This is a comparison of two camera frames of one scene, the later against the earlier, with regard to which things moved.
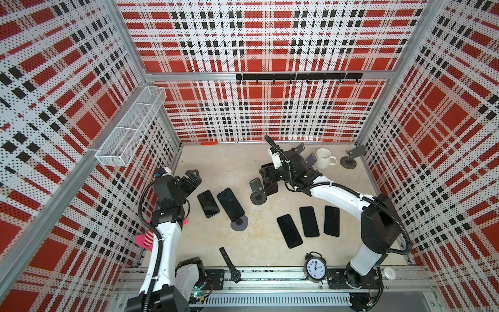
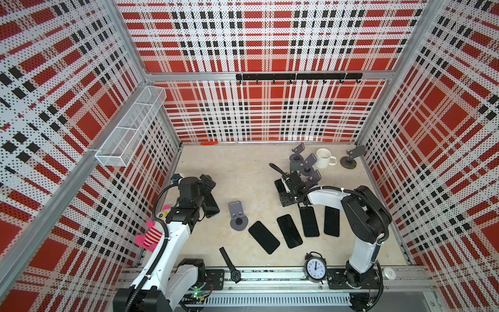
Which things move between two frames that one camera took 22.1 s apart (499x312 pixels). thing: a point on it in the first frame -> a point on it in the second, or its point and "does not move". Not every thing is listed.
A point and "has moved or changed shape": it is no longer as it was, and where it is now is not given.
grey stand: [240, 223] does not move
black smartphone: [309, 221] does not move
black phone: [289, 231] does not move
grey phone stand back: [299, 148] does not move
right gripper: [269, 173] -> [284, 199]
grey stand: [259, 196] has moved or changed shape
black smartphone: [208, 204] does not move
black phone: [268, 174] -> [264, 237]
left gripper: [196, 179] -> [208, 181]
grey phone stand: [309, 161] does not move
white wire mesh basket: [121, 143] does not move
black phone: [331, 221] does not move
